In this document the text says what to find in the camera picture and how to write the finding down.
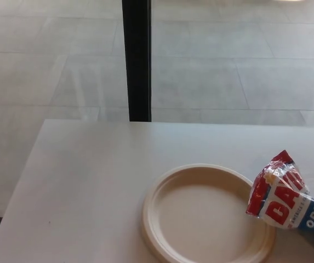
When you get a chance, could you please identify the black vertical window post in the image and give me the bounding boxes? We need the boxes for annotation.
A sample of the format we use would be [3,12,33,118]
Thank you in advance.
[122,0,153,122]

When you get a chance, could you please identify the beige round paper plate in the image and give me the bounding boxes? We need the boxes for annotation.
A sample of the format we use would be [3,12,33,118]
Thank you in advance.
[142,163,278,263]

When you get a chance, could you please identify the red white sunflower seed bag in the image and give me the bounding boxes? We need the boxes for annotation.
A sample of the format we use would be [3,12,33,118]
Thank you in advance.
[245,150,314,263]

